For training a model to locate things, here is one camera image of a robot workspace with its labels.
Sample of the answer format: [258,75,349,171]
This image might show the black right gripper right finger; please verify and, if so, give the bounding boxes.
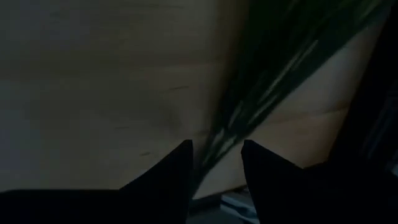
[241,138,398,224]

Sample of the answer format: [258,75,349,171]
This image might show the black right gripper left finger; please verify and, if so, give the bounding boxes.
[0,138,194,224]

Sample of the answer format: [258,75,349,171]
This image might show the white artificial flower bunch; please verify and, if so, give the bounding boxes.
[192,0,397,195]

